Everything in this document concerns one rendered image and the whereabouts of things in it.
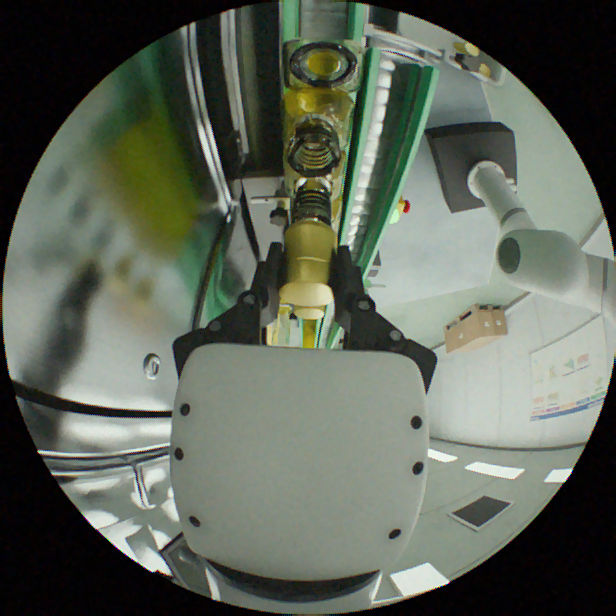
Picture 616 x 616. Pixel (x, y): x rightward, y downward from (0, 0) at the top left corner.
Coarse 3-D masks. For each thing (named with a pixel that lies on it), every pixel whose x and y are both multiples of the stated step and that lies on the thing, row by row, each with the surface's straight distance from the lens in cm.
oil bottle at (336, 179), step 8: (344, 152) 21; (344, 160) 20; (288, 168) 19; (344, 168) 20; (288, 176) 20; (296, 176) 19; (328, 176) 19; (336, 176) 19; (288, 184) 20; (336, 184) 20; (288, 192) 21; (336, 192) 20
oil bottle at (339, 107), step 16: (288, 96) 18; (304, 96) 18; (320, 96) 18; (336, 96) 18; (288, 112) 17; (304, 112) 17; (320, 112) 16; (336, 112) 17; (352, 112) 18; (288, 128) 17; (288, 144) 18
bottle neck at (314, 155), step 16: (304, 128) 13; (320, 128) 13; (336, 128) 16; (304, 144) 12; (320, 144) 16; (336, 144) 12; (288, 160) 13; (304, 160) 14; (320, 160) 14; (336, 160) 12; (304, 176) 13; (320, 176) 13
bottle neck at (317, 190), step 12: (300, 180) 19; (312, 180) 18; (324, 180) 19; (300, 192) 17; (312, 192) 17; (324, 192) 17; (300, 204) 16; (312, 204) 16; (324, 204) 16; (300, 216) 15; (312, 216) 15; (324, 216) 15
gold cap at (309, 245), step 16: (304, 224) 14; (320, 224) 14; (288, 240) 14; (304, 240) 13; (320, 240) 13; (336, 240) 14; (288, 256) 13; (304, 256) 12; (320, 256) 12; (336, 256) 14; (288, 272) 12; (304, 272) 12; (320, 272) 12; (336, 272) 13; (288, 288) 12; (304, 288) 12; (320, 288) 12; (336, 288) 13; (304, 304) 14; (320, 304) 14
